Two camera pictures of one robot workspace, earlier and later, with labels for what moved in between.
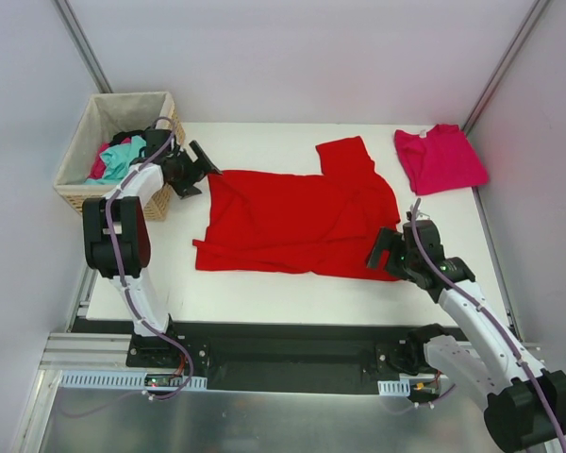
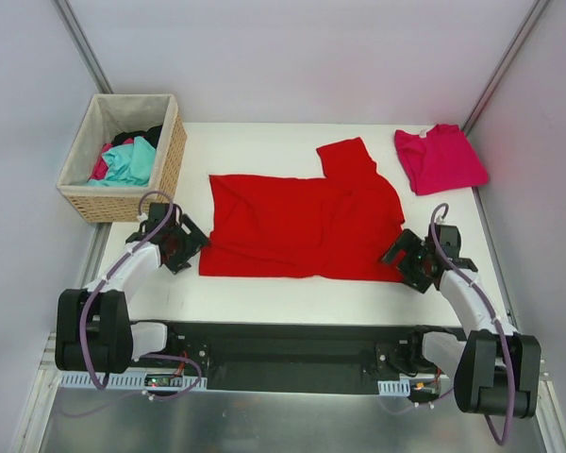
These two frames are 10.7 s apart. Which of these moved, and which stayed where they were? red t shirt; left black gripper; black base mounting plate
Moved: left black gripper
Stayed: black base mounting plate; red t shirt
